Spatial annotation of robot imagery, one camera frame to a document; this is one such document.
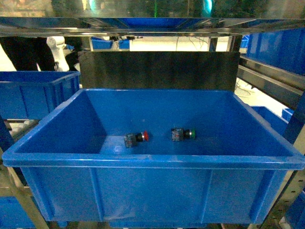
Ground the steel upper shelf beam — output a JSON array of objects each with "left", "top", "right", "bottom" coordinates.
[{"left": 0, "top": 17, "right": 305, "bottom": 37}]

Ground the large blue target bin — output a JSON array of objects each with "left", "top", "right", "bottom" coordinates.
[{"left": 2, "top": 89, "right": 305, "bottom": 228}]

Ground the blue bin on left shelf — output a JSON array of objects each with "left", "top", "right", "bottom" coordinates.
[{"left": 0, "top": 71, "right": 80, "bottom": 120}]

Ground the green mushroom push button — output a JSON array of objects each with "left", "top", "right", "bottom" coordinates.
[{"left": 171, "top": 127, "right": 196, "bottom": 141}]

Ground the red mushroom push button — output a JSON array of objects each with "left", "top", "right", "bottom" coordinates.
[{"left": 124, "top": 131, "right": 149, "bottom": 148}]

